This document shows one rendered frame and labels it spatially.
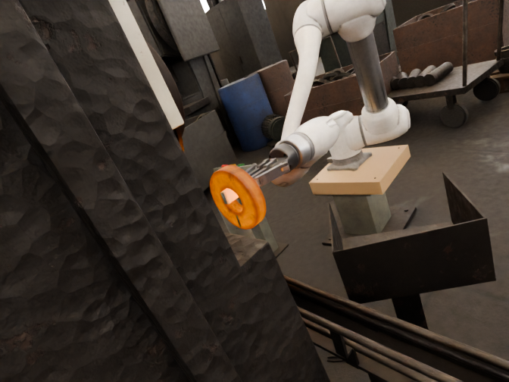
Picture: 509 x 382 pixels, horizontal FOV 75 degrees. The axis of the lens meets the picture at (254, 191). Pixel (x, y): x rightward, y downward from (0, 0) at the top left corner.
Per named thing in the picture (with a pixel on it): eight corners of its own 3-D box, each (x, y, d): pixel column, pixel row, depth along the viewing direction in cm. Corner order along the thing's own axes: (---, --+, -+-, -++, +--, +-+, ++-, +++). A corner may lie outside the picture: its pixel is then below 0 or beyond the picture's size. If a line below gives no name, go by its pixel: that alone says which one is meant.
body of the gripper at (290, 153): (304, 167, 86) (282, 183, 81) (280, 168, 93) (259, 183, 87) (296, 141, 84) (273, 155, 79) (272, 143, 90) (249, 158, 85)
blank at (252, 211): (245, 173, 67) (256, 167, 69) (201, 168, 78) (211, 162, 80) (264, 236, 74) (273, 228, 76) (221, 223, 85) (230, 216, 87)
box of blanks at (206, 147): (188, 218, 310) (149, 144, 282) (136, 223, 358) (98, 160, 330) (242, 169, 385) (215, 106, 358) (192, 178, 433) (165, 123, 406)
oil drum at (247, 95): (263, 151, 422) (235, 82, 390) (234, 153, 467) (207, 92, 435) (290, 131, 455) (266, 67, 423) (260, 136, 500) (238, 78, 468)
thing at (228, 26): (265, 113, 659) (225, 7, 588) (298, 105, 603) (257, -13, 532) (246, 126, 620) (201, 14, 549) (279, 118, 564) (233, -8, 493)
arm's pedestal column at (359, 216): (352, 208, 216) (338, 165, 205) (416, 210, 187) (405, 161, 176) (322, 245, 192) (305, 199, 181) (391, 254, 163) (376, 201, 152)
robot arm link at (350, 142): (332, 151, 183) (321, 113, 174) (366, 142, 175) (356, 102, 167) (329, 163, 169) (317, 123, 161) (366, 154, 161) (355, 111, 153)
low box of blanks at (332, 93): (408, 110, 344) (395, 46, 321) (387, 139, 297) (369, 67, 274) (329, 125, 407) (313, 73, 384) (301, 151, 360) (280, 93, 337)
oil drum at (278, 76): (291, 133, 449) (267, 67, 417) (261, 136, 493) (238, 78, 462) (315, 115, 482) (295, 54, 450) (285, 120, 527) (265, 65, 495)
